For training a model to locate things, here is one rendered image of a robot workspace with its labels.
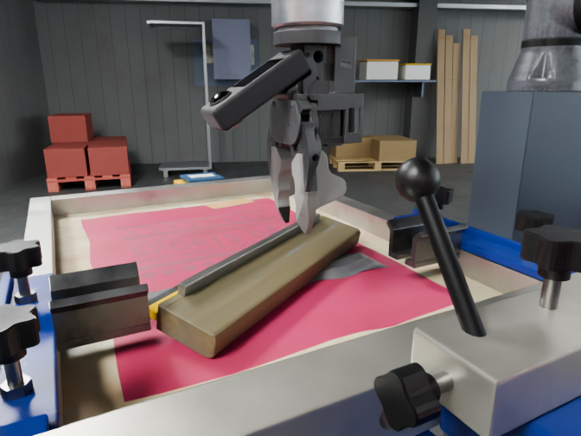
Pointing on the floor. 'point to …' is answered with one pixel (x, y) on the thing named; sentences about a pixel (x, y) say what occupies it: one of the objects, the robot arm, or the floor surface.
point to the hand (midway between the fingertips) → (290, 218)
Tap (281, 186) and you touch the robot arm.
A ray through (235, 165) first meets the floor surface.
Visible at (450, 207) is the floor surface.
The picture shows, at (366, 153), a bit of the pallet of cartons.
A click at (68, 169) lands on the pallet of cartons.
